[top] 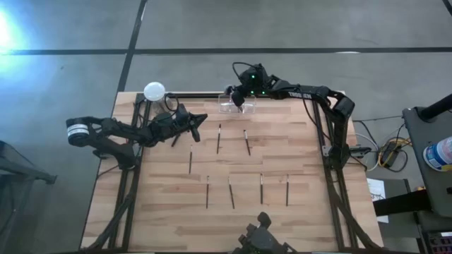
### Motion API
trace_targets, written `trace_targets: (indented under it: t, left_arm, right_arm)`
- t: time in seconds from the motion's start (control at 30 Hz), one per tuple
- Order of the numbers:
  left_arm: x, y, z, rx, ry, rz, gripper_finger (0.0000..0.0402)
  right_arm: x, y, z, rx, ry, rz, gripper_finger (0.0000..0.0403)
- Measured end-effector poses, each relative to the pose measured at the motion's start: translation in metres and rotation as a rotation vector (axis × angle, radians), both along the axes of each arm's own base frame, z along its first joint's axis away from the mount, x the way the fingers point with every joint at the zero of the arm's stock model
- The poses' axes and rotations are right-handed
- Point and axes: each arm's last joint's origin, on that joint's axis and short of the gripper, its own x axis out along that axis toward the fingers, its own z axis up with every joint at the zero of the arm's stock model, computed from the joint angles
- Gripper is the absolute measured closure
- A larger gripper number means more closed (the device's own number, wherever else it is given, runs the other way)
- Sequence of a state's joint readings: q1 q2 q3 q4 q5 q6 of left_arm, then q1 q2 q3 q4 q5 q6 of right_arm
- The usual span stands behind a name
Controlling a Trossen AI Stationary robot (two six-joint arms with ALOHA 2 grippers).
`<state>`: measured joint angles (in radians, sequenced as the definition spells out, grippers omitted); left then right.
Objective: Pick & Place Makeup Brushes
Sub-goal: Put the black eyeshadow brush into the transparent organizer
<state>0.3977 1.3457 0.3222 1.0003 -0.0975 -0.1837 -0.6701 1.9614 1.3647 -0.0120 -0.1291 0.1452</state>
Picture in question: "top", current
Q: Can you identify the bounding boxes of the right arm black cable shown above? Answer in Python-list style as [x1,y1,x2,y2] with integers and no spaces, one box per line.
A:
[232,61,257,80]

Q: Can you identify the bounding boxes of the black round tube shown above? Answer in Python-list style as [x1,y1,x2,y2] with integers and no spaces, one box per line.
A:
[418,93,452,121]

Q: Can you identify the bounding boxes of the yellow cable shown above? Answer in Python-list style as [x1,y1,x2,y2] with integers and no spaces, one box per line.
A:
[376,136,412,169]

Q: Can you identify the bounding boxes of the blue white wipes canister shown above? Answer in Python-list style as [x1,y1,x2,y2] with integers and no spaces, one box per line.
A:
[422,135,452,173]

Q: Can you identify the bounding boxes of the dark grey cart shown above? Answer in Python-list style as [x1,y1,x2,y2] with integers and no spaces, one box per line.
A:
[402,105,452,218]

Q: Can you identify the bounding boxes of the clear acrylic organizer box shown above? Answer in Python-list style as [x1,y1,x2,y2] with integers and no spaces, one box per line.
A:
[218,93,257,114]

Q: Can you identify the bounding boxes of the black bench bar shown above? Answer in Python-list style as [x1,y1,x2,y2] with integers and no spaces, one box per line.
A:
[372,188,434,217]

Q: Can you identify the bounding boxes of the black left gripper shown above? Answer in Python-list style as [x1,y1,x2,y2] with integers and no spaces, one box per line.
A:
[172,104,208,143]

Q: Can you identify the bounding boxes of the white paper sheet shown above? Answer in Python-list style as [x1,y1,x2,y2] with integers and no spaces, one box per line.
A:
[366,177,389,224]

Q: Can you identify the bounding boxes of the dark glass side table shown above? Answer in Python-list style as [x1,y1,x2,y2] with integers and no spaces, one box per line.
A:
[0,140,57,254]

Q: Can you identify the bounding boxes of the black equipment rack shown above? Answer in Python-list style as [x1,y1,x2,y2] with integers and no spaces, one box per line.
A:
[418,229,452,254]

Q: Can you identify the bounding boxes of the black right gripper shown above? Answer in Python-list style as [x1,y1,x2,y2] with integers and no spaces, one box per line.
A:
[225,66,269,108]

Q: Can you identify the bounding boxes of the white mushroom table lamp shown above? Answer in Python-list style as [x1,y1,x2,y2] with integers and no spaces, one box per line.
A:
[143,81,174,116]

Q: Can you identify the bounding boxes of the black power adapter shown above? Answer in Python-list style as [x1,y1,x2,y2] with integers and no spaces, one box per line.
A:
[383,140,402,167]

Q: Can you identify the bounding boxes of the black aluminium table frame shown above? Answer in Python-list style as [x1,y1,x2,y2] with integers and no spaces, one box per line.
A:
[81,92,384,253]

